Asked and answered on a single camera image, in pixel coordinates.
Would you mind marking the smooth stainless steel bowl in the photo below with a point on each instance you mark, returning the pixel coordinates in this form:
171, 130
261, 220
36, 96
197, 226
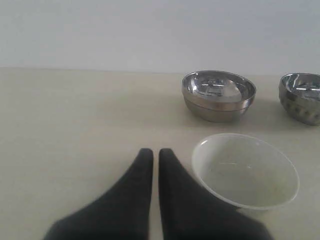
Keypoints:
217, 96

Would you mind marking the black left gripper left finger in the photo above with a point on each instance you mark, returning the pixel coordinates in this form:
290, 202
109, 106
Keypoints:
121, 213

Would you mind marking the ribbed stainless steel bowl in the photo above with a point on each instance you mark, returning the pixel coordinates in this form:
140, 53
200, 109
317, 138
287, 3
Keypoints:
299, 94

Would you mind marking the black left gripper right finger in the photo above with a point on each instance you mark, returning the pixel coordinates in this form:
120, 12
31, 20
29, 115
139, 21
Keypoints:
189, 212

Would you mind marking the white ceramic bowl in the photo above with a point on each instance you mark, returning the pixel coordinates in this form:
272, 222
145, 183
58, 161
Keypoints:
245, 172

